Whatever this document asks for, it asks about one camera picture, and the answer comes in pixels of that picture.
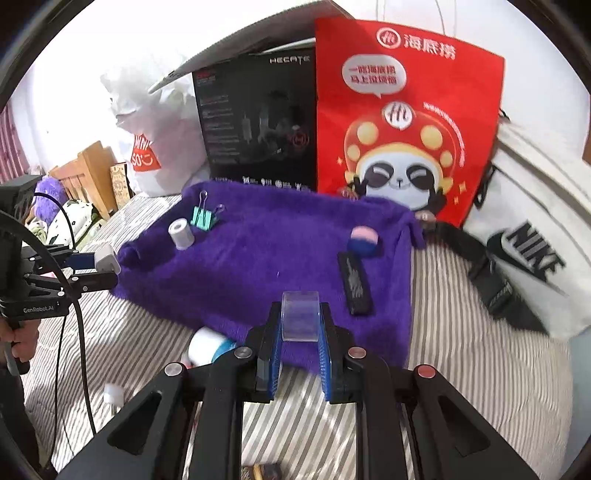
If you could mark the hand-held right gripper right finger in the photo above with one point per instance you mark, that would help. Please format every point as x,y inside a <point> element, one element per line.
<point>325,364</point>

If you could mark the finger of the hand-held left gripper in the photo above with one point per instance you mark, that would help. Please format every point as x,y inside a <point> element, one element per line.
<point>78,258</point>
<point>87,281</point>

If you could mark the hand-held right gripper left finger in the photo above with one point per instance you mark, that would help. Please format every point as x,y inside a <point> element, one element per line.
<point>276,355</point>

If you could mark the white square charger plug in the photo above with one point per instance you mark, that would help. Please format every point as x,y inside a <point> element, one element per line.
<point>107,259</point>

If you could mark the clear plastic box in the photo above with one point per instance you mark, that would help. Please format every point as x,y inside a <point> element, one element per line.
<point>300,318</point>

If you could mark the white and blue bottle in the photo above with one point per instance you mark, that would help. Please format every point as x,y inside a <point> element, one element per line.
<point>205,346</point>

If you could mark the black case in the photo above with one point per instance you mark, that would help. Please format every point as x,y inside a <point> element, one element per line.
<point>354,284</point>

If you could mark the white tape roll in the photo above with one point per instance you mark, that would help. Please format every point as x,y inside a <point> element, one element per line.
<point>181,234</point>

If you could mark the black and gold box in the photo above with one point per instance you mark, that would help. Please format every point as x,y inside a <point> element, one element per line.
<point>270,471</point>

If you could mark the small round white plug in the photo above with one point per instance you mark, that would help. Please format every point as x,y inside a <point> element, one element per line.
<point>113,396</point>

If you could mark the pink and blue sponge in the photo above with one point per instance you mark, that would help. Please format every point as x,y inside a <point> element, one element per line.
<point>364,242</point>

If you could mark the green binder clip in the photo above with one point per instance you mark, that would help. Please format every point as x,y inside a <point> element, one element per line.
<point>203,219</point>

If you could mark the person's left hand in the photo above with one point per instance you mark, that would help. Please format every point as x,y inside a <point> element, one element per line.
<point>27,341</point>

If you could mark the white patterned cloth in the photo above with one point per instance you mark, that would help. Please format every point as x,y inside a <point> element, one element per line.
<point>74,221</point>

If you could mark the purple plush pillow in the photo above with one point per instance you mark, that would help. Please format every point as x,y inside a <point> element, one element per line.
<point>50,194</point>

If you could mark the wooden headboard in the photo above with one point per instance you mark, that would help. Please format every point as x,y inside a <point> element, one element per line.
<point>92,175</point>

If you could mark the purple towel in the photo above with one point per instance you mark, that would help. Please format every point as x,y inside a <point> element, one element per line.
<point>258,249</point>

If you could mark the striped red curtain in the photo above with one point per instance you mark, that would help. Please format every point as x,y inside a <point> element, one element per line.
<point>11,147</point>

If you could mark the striped grey bed sheet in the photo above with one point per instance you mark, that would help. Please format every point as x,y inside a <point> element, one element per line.
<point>461,383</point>

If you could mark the white plastic bag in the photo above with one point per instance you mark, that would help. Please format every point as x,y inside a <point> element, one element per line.
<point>171,134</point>

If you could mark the black headset box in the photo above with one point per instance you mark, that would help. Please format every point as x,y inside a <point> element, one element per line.
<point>258,129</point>

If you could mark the red paper bag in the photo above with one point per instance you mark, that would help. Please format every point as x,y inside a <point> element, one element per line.
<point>406,115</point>

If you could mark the white waist bag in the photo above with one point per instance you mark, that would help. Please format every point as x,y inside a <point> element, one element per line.
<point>531,194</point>

